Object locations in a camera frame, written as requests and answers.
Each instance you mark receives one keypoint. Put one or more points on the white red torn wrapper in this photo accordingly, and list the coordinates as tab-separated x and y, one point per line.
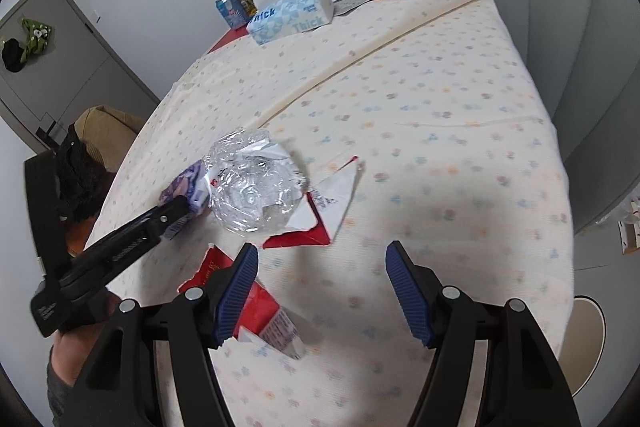
340	192

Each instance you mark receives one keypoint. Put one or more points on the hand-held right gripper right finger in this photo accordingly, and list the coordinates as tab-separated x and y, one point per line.
410	302

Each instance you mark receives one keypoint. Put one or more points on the brown jacket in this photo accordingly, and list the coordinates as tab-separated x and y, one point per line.
112	127

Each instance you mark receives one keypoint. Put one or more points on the black garment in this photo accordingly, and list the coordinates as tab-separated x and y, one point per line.
80	177

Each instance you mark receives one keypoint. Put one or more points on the blue soda can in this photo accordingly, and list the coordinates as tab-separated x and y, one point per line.
231	11

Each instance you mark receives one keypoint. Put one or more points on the grey door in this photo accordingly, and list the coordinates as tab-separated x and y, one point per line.
75	72

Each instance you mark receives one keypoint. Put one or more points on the red torn paper carton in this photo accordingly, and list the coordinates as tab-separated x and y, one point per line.
265	317

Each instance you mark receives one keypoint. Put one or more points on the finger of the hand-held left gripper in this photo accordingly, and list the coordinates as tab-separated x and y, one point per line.
130	242

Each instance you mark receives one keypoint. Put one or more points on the dark hanging hat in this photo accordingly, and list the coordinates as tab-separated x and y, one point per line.
12	56

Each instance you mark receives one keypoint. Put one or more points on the white round stool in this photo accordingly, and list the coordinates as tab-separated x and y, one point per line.
585	347

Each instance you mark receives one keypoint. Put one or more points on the purple pocket tissue pack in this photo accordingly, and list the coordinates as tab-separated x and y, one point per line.
185	182

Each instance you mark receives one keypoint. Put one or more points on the red placemat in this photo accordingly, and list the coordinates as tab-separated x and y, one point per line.
227	41

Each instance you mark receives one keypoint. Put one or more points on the wooden chair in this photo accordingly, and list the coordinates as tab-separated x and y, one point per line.
80	239

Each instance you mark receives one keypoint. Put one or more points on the clear crumpled plastic container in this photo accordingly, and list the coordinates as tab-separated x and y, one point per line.
250	197

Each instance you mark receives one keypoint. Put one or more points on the green hanging hat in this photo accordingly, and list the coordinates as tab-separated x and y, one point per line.
36	38

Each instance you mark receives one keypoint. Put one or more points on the floral printed tablecloth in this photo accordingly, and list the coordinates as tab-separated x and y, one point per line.
425	132

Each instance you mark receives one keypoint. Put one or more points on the person's left forearm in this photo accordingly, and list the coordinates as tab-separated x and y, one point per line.
65	367

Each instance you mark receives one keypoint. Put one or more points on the grey office chair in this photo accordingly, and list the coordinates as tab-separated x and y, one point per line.
575	72

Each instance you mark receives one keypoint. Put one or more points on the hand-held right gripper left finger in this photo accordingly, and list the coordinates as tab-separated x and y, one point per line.
237	302

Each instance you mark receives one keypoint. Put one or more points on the blue checkered tissue box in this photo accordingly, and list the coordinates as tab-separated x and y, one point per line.
295	14

